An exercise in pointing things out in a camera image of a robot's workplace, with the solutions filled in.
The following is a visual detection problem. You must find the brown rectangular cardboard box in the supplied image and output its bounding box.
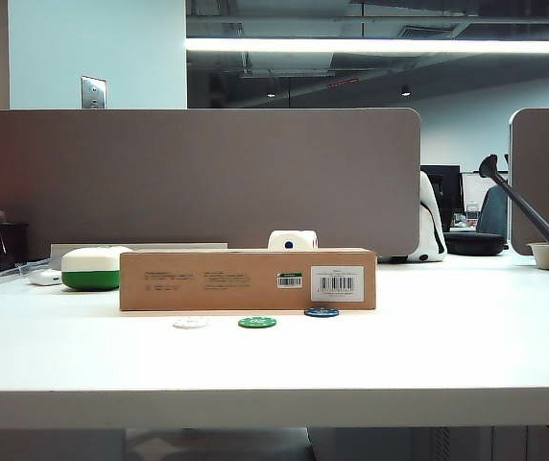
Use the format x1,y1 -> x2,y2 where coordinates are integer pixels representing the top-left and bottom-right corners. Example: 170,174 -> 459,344
119,247 -> 378,312

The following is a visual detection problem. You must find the green poker chip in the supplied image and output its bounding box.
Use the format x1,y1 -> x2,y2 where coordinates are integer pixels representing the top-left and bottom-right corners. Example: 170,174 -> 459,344
237,315 -> 278,330

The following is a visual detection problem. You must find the white poker chip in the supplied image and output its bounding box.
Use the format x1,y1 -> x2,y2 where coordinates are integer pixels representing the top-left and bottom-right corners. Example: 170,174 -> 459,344
172,317 -> 211,330

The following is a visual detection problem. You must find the black box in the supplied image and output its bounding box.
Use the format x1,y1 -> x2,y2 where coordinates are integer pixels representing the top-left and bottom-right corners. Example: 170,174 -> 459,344
0,222 -> 31,273

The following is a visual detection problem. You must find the white die with blue dot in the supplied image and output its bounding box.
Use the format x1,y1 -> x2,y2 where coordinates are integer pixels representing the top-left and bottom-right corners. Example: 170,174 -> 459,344
267,230 -> 319,251

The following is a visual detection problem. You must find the wide grey desk divider panel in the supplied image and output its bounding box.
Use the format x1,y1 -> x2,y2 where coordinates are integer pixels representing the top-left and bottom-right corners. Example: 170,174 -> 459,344
0,108 -> 423,263

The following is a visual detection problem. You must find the white and black plush toy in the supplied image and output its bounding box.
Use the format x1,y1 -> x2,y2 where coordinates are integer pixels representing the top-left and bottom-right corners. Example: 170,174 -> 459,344
390,171 -> 448,263

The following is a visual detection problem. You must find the black computer monitor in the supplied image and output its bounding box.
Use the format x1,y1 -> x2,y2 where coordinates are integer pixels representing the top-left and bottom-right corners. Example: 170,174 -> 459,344
420,164 -> 464,232

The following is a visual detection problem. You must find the green and white lidded container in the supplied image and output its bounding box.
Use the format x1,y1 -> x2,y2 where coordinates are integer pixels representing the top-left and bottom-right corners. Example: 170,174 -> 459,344
60,245 -> 134,291

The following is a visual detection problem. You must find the black round cushion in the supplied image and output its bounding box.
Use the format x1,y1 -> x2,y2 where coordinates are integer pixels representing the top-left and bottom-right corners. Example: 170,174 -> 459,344
444,231 -> 510,256

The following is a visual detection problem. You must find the lit white computer monitor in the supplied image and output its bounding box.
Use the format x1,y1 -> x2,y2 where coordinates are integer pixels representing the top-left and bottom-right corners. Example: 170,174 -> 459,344
461,171 -> 498,213

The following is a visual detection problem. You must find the long ceiling light strip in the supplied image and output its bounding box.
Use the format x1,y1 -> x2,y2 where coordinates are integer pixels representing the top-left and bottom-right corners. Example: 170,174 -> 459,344
185,36 -> 549,55

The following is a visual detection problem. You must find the blue office chair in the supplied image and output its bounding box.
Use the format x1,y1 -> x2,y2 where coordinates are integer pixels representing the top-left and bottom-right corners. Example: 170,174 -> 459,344
474,184 -> 511,236

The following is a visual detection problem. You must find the small white earbuds case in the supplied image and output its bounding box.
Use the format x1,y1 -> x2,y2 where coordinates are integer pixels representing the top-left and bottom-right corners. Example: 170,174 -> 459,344
28,268 -> 63,286

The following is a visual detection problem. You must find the clear acrylic sheet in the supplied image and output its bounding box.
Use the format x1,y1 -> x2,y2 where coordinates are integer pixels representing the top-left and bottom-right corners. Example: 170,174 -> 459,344
0,257 -> 53,279

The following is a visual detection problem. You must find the white paper bowl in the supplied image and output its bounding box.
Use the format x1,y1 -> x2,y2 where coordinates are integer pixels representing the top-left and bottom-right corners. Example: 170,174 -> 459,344
526,241 -> 549,271

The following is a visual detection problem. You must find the narrow grey desk divider panel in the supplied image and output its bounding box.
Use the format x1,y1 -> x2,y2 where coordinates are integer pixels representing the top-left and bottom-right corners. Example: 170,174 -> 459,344
509,107 -> 549,257

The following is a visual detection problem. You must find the metal wall switch plate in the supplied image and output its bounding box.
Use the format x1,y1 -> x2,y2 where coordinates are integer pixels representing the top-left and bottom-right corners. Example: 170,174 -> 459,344
80,75 -> 107,109

